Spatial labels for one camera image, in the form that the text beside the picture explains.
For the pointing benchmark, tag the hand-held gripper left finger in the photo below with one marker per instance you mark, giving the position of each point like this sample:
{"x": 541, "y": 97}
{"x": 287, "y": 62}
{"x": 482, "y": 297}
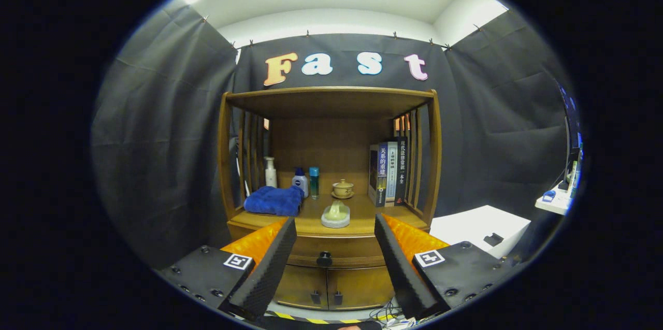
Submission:
{"x": 269, "y": 273}

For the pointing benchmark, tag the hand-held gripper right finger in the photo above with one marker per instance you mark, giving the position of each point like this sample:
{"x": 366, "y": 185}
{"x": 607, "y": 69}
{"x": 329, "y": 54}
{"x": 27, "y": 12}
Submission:
{"x": 404, "y": 278}

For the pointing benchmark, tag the green brush with white base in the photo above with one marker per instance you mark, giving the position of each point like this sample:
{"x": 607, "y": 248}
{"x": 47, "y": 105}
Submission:
{"x": 335, "y": 215}

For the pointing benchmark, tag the wooden cabinet door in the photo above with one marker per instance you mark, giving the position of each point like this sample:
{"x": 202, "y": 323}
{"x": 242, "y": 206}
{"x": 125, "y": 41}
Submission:
{"x": 357, "y": 286}
{"x": 300, "y": 286}

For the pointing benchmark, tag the wooden countertop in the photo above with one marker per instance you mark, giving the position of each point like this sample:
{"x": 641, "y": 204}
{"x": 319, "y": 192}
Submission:
{"x": 311, "y": 218}

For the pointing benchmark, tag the wooden cabinet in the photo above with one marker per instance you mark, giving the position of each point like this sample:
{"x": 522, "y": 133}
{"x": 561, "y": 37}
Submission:
{"x": 331, "y": 148}

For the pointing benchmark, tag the yellow black hazard tape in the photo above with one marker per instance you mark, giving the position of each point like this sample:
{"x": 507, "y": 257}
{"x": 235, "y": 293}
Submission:
{"x": 290, "y": 316}

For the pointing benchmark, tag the blue towel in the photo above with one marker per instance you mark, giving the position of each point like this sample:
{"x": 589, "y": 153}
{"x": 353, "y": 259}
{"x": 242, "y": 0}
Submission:
{"x": 274, "y": 200}

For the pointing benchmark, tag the white table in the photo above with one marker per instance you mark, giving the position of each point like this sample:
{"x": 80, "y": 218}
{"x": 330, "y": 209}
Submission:
{"x": 466, "y": 226}

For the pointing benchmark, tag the white lotion bottle blue cap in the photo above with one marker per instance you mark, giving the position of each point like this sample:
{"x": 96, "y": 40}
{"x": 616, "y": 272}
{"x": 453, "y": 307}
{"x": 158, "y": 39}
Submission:
{"x": 300, "y": 185}

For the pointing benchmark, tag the white pump bottle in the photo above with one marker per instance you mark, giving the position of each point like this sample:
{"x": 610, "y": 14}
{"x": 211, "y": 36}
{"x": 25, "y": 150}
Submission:
{"x": 271, "y": 177}

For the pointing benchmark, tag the teal cylindrical bottle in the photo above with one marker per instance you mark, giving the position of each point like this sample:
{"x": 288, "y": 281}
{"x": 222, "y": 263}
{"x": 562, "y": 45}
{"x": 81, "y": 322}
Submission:
{"x": 314, "y": 185}

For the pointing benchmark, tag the pale blue spine book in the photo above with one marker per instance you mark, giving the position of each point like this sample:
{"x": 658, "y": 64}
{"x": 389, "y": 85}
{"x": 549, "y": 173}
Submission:
{"x": 392, "y": 174}

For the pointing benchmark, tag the grey book with blue spine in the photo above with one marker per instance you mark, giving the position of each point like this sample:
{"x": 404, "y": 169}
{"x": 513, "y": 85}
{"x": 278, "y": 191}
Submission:
{"x": 375, "y": 174}

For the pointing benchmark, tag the yellow lidded teacup with saucer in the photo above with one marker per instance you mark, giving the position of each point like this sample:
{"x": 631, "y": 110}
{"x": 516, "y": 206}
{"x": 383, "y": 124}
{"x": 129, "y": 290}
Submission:
{"x": 343, "y": 189}

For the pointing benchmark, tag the black spine book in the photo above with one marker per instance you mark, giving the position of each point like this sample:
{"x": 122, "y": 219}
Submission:
{"x": 401, "y": 169}

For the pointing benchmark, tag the small blue object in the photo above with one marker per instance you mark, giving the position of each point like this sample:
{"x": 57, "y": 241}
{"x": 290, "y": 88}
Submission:
{"x": 548, "y": 196}

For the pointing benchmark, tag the white wall shelf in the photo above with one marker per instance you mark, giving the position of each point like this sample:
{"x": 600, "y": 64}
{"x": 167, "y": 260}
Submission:
{"x": 557, "y": 205}

